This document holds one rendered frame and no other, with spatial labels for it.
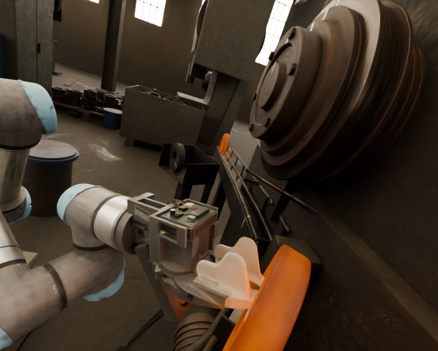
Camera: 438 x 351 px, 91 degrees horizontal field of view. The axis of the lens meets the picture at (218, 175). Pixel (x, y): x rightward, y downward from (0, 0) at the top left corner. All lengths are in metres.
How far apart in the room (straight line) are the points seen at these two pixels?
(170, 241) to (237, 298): 0.09
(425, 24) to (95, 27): 11.28
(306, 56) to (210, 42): 2.71
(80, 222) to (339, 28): 0.59
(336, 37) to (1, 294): 0.67
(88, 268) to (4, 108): 0.36
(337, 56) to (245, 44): 2.82
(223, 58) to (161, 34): 7.79
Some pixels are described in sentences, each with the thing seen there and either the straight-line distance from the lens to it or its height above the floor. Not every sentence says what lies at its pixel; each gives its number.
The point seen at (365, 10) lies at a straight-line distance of 0.58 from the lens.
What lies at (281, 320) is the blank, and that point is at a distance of 0.21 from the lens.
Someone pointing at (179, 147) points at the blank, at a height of 0.74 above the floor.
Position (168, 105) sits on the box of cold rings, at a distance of 2.99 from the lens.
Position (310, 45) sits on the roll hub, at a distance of 0.55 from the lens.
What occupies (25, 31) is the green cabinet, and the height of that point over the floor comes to 0.98.
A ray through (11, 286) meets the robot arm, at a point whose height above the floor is 0.77.
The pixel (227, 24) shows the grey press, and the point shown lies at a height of 1.81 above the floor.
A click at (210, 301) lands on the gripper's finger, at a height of 0.87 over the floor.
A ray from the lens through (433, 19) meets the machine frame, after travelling 0.69.
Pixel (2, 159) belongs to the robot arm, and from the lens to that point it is 0.73.
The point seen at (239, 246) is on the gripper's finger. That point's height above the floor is 0.91.
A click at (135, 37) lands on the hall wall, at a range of 11.06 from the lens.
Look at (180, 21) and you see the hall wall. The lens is 10.87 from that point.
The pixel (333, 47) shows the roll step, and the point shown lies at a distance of 0.54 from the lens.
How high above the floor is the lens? 1.07
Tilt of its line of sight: 21 degrees down
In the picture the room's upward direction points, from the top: 19 degrees clockwise
